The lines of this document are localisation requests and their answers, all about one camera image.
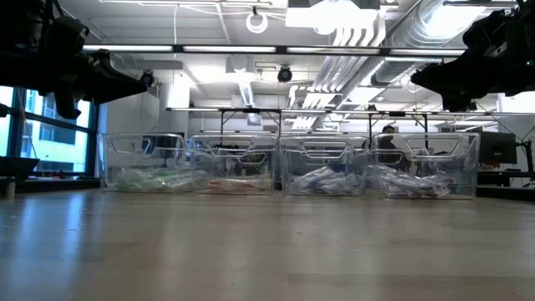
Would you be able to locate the white ceiling duct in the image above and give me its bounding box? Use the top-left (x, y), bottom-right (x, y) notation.
top-left (225, 54), bottom-right (257, 108)

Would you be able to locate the person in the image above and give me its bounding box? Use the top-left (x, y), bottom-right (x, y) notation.
top-left (374, 124), bottom-right (400, 165)

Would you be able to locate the white cable coil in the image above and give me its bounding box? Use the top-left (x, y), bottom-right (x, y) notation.
top-left (245, 11), bottom-right (270, 35)

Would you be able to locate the long ceiling light bar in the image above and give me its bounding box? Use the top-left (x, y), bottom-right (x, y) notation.
top-left (81, 41), bottom-right (467, 59)

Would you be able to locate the large window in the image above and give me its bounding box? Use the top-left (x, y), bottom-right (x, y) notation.
top-left (0, 85), bottom-right (101, 176)

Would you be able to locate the black monitor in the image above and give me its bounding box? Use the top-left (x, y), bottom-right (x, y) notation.
top-left (477, 131), bottom-right (518, 165)

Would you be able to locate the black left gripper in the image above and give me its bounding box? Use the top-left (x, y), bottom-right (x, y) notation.
top-left (39, 48), bottom-right (148, 120)

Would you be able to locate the dark flat object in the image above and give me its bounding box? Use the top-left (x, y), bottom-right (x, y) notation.
top-left (0, 156), bottom-right (41, 181)

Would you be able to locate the clear plastic bin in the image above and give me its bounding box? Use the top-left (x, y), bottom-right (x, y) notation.
top-left (278, 135), bottom-right (371, 197)
top-left (369, 132), bottom-right (481, 201)
top-left (187, 133), bottom-right (280, 196)
top-left (97, 133), bottom-right (196, 194)

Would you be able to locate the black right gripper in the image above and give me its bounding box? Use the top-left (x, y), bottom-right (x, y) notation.
top-left (410, 54), bottom-right (509, 113)

